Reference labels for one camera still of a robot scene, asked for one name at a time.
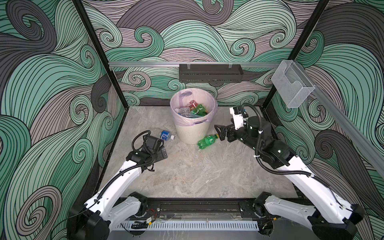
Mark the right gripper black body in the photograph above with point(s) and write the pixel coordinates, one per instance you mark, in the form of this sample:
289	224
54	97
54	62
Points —
243	134

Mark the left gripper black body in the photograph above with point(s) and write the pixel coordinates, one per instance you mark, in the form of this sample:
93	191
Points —
159	156

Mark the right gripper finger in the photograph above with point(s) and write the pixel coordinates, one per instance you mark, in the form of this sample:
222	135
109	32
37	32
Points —
220	128
222	136

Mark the green soda bottle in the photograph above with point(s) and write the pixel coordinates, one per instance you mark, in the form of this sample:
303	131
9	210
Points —
207	141
199	110

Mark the clear bottle blue label white cap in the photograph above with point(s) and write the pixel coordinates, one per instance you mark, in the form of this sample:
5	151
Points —
166	135

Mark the red orange drink bottle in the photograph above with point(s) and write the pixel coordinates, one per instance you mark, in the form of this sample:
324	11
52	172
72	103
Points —
193	104

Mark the clear bottle blue red insert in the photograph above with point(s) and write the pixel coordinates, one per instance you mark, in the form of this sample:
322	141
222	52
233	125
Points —
183	111

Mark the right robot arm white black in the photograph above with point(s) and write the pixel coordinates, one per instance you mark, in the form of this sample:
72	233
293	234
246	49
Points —
328	215

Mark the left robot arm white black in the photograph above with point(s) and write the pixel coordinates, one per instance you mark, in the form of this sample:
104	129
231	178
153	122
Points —
98	216

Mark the cream ribbed waste bin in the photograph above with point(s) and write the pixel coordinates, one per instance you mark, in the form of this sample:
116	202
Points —
192	134

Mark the pink plastic bin liner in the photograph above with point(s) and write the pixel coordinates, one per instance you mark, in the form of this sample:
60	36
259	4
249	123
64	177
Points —
184	97

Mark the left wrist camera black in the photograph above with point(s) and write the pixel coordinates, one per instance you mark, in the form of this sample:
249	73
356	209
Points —
151	144

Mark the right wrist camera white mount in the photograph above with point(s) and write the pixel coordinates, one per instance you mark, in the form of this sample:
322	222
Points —
256	126

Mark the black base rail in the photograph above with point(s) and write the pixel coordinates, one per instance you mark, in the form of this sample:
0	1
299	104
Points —
165	208

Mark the black wall-mounted tray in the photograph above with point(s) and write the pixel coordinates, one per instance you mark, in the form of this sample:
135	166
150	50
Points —
210	73

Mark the aluminium rail back wall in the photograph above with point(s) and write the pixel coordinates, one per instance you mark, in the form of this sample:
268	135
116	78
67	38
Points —
153	64

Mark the aluminium rail wall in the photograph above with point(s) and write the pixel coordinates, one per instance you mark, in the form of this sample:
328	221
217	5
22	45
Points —
153	64
330	95

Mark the clear acrylic wall holder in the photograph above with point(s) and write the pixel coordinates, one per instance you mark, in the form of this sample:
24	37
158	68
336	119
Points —
292	83

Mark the white slotted cable duct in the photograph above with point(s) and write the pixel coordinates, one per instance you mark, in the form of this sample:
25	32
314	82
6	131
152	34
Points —
203	226

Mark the aluminium rail right wall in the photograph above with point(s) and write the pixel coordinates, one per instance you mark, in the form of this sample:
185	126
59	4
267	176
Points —
330	95

